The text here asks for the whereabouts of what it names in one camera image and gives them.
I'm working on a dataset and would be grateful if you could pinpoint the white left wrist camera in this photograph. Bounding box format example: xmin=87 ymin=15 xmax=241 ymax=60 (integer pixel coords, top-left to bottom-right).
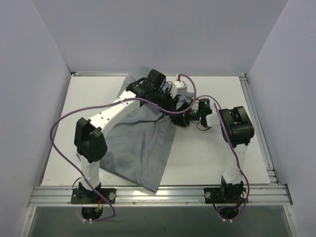
xmin=170 ymin=80 xmax=187 ymax=98

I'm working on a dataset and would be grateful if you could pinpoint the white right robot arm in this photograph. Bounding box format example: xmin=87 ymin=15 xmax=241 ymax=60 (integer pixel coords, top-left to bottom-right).
xmin=171 ymin=97 xmax=255 ymax=202

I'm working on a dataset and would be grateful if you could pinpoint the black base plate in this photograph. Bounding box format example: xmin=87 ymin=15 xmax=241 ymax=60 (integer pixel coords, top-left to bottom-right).
xmin=70 ymin=188 xmax=117 ymax=204
xmin=203 ymin=187 xmax=246 ymax=204

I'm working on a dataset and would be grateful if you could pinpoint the aluminium rail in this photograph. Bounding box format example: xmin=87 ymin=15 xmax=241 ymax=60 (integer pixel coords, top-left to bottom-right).
xmin=238 ymin=73 xmax=281 ymax=185
xmin=28 ymin=184 xmax=292 ymax=207

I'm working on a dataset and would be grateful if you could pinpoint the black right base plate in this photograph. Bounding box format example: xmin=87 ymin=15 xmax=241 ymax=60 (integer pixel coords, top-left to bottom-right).
xmin=203 ymin=187 xmax=246 ymax=204

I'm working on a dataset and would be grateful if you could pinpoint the aluminium front rail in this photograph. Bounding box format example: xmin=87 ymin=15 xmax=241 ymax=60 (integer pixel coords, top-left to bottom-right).
xmin=28 ymin=184 xmax=292 ymax=207

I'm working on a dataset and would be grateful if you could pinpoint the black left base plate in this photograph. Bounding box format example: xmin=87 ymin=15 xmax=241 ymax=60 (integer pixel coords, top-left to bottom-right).
xmin=70 ymin=188 xmax=117 ymax=204

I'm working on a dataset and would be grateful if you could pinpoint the grey pillowcase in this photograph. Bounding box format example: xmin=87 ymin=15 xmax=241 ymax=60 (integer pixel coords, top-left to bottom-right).
xmin=75 ymin=66 xmax=195 ymax=193

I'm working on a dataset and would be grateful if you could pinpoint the aluminium right side rail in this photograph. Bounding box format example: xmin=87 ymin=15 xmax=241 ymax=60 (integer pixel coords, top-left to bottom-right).
xmin=238 ymin=73 xmax=281 ymax=185

